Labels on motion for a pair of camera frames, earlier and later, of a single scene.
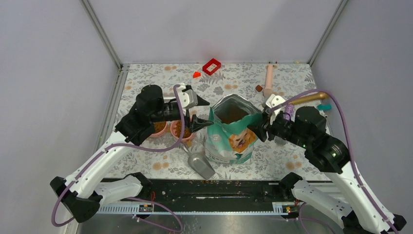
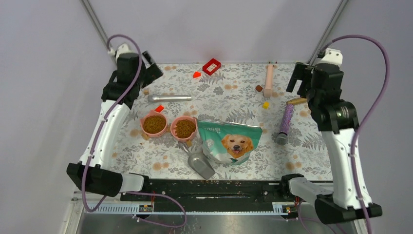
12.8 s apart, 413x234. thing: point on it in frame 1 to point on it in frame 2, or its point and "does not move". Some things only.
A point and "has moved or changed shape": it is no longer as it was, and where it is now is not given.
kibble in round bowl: [187, 132] does not move
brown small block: [258, 88] does not move
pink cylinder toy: [268, 91] does not move
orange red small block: [196, 74] does not move
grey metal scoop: [200, 164] does not move
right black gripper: [259, 129] to [302, 70]
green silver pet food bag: [229, 139] has moved or changed shape
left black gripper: [196, 123] to [153, 72]
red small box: [211, 67] does not move
